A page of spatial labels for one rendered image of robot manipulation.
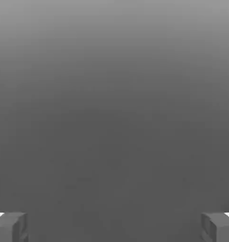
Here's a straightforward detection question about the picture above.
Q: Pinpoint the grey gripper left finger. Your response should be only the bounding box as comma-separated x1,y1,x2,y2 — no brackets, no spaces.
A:
0,212,29,242

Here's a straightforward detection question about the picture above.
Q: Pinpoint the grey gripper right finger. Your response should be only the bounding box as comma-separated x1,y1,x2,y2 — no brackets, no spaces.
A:
200,212,229,242

